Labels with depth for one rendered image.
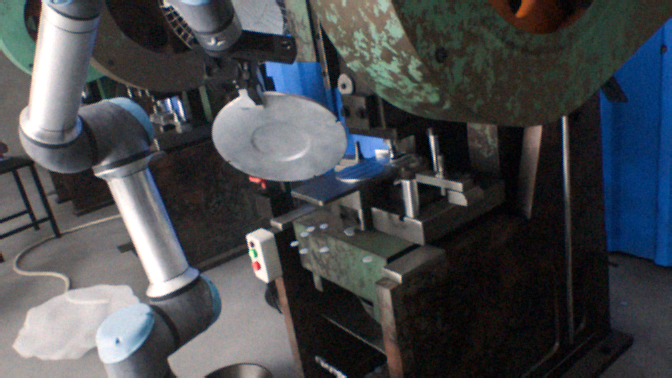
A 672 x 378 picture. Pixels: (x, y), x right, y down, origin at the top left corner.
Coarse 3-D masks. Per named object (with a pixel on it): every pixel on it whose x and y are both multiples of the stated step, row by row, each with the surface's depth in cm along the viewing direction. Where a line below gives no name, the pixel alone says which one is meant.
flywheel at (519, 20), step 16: (496, 0) 97; (528, 0) 106; (544, 0) 106; (560, 0) 109; (576, 0) 112; (592, 0) 110; (512, 16) 101; (528, 16) 104; (544, 16) 107; (560, 16) 110; (576, 16) 110; (528, 32) 105; (544, 32) 108
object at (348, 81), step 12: (348, 72) 135; (348, 84) 134; (360, 84) 133; (348, 96) 133; (360, 96) 130; (372, 96) 130; (348, 108) 134; (360, 108) 131; (372, 108) 130; (384, 108) 129; (396, 108) 131; (348, 120) 136; (360, 120) 132; (372, 120) 131; (384, 120) 130; (396, 120) 132; (408, 120) 135
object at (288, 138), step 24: (264, 96) 106; (288, 96) 106; (216, 120) 112; (240, 120) 112; (264, 120) 112; (288, 120) 112; (312, 120) 112; (216, 144) 118; (240, 144) 118; (264, 144) 119; (288, 144) 119; (312, 144) 118; (336, 144) 118; (240, 168) 125; (264, 168) 125; (288, 168) 125; (312, 168) 125
